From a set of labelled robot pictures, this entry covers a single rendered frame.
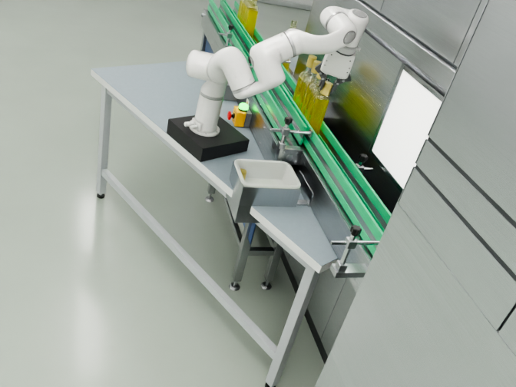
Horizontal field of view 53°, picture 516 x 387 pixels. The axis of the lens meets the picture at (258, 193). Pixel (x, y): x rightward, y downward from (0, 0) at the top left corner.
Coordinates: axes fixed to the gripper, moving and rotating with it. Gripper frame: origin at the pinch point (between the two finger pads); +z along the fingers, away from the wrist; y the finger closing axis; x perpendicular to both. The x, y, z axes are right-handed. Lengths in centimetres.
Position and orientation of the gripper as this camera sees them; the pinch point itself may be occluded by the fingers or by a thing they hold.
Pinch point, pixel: (328, 85)
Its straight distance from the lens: 190.0
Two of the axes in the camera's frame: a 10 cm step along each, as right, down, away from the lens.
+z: -2.6, 6.6, 7.1
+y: -9.5, -3.0, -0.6
